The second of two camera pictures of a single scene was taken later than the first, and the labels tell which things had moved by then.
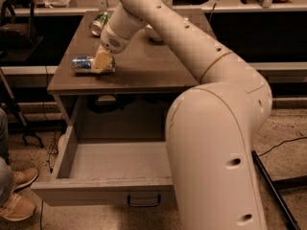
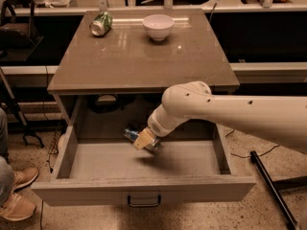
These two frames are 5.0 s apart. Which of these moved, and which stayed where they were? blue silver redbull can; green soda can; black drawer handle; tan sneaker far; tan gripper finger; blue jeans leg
Moved: blue silver redbull can; tan gripper finger
Stayed: tan sneaker far; black drawer handle; blue jeans leg; green soda can
